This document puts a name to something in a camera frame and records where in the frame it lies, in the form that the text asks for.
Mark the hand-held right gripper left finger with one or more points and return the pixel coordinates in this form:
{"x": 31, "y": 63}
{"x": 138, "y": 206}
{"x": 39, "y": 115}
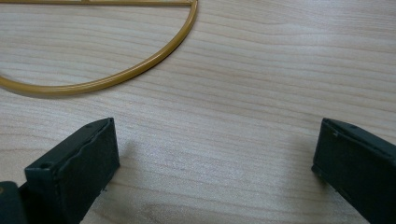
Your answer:
{"x": 71, "y": 174}

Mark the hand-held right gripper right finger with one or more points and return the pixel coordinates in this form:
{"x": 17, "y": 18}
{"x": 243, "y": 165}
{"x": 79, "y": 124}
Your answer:
{"x": 358, "y": 165}

